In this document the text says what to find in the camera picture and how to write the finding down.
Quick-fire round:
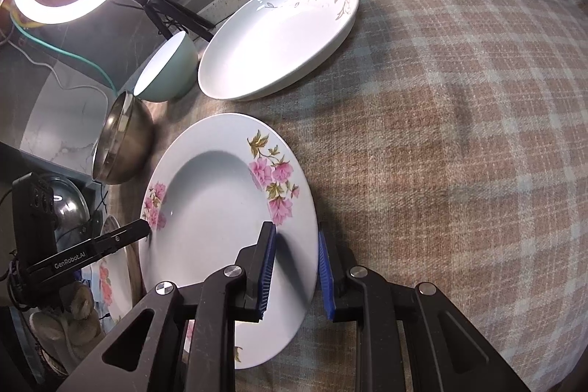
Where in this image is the gloved left hand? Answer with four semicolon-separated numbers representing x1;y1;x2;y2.
28;281;105;369

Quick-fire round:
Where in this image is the stainless steel bowl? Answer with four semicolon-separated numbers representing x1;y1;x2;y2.
92;91;154;185

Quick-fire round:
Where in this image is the teal cable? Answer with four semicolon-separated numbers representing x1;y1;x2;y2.
8;8;119;93

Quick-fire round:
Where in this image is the light blue ceramic bowl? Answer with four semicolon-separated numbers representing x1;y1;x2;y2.
133;31;199;103

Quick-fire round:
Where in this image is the white plate gold leaf pattern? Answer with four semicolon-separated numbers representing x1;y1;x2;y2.
198;0;360;100

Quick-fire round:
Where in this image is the black mini tripod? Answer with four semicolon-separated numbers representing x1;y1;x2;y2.
133;0;215;42

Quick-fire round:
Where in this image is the plaid beige table cloth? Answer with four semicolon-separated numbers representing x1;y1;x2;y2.
150;0;587;391

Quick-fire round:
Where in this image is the pink flower white plate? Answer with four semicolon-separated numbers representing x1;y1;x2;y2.
139;114;318;369

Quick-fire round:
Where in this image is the white cable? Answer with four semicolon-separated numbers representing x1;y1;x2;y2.
0;26;112;112

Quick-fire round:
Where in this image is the steel pot lid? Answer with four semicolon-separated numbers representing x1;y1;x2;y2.
41;173;90;252

